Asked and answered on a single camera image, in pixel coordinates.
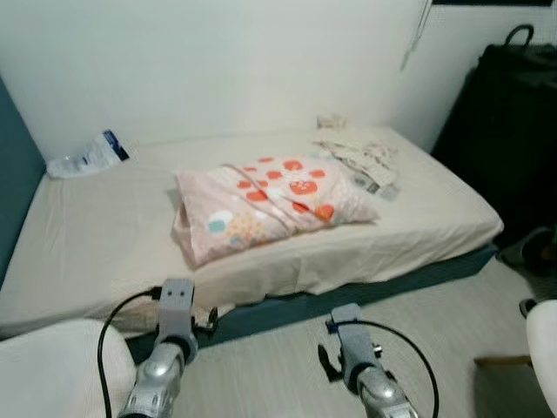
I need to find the teal bed frame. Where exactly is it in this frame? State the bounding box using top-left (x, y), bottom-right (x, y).
top-left (0, 77), bottom-right (500, 364)

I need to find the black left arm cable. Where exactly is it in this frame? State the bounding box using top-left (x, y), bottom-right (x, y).
top-left (97, 287), bottom-right (164, 418)

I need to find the pink patterned pillow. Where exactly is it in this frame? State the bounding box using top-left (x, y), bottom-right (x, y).
top-left (172, 156), bottom-right (382, 268)

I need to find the black suitcase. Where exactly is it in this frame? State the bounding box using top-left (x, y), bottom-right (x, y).
top-left (432, 24), bottom-right (557, 251)

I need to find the beige sheeted bed mattress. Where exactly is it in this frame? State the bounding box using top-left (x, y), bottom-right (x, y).
top-left (0, 125), bottom-right (505, 340)

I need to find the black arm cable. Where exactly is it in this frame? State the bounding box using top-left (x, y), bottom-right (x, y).
top-left (97, 287), bottom-right (164, 418)
top-left (346, 320), bottom-right (440, 418)

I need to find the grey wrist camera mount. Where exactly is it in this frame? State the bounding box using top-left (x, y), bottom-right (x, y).
top-left (156, 278), bottom-right (198, 346)
top-left (328, 302), bottom-right (380, 386)

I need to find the white hanging cord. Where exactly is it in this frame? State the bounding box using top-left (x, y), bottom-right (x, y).
top-left (399, 0), bottom-right (434, 72)

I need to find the white and blue plastic package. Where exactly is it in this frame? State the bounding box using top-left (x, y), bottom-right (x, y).
top-left (47, 130), bottom-right (131, 180)

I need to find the brown wooden board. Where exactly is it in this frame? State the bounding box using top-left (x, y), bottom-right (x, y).
top-left (473, 354), bottom-right (533, 368)

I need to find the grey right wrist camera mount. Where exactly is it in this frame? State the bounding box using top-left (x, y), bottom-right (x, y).
top-left (328, 302), bottom-right (380, 386)

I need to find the dark round floor object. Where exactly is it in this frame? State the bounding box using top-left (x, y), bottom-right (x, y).
top-left (495, 227), bottom-right (557, 277)

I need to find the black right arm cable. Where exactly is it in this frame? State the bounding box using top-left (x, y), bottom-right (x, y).
top-left (346, 320), bottom-right (440, 418)

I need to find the crumpled patterned cloth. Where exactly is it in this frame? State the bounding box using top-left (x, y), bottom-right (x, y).
top-left (311, 113), bottom-right (402, 199)

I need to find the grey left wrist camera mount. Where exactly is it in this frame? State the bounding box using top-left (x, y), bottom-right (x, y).
top-left (156, 278), bottom-right (198, 346)

